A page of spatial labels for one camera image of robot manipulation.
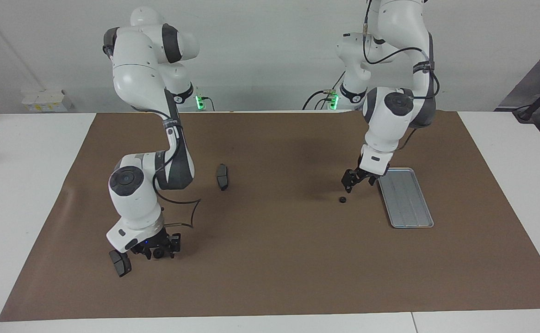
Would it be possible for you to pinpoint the silver metal tray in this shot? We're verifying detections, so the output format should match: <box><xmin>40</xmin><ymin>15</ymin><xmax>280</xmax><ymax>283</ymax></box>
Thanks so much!
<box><xmin>377</xmin><ymin>167</ymin><xmax>435</xmax><ymax>229</ymax></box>

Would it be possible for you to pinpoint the dark grey brake pad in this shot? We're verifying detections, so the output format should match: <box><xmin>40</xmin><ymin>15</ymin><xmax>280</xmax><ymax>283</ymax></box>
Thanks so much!
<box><xmin>109</xmin><ymin>250</ymin><xmax>132</xmax><ymax>278</ymax></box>
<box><xmin>216</xmin><ymin>164</ymin><xmax>230</xmax><ymax>191</ymax></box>

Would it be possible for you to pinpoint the brown table mat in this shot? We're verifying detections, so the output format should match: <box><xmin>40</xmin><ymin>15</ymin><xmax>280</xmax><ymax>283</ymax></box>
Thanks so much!
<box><xmin>0</xmin><ymin>110</ymin><xmax>540</xmax><ymax>322</ymax></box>

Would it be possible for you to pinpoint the black stand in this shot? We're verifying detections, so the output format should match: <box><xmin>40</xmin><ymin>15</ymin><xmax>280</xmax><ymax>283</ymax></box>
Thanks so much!
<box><xmin>513</xmin><ymin>74</ymin><xmax>540</xmax><ymax>123</ymax></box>

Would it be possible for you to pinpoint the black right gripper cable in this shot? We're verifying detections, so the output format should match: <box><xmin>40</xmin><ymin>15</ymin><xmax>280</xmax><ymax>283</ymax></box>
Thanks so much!
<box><xmin>158</xmin><ymin>187</ymin><xmax>202</xmax><ymax>229</ymax></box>

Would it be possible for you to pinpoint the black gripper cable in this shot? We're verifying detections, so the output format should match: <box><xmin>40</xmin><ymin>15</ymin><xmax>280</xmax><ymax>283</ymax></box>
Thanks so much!
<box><xmin>362</xmin><ymin>0</ymin><xmax>441</xmax><ymax>153</ymax></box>
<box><xmin>158</xmin><ymin>187</ymin><xmax>202</xmax><ymax>229</ymax></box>

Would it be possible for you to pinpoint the black left base cable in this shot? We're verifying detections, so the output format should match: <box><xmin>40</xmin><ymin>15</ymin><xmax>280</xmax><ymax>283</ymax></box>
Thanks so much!
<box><xmin>303</xmin><ymin>69</ymin><xmax>347</xmax><ymax>111</ymax></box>

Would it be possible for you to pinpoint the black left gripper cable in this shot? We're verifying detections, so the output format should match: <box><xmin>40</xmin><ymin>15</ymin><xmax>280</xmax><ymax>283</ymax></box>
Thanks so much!
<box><xmin>362</xmin><ymin>0</ymin><xmax>441</xmax><ymax>153</ymax></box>

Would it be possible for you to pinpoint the white wall socket box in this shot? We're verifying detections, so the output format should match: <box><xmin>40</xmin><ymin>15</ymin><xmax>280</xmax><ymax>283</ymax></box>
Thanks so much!
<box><xmin>21</xmin><ymin>89</ymin><xmax>74</xmax><ymax>113</ymax></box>

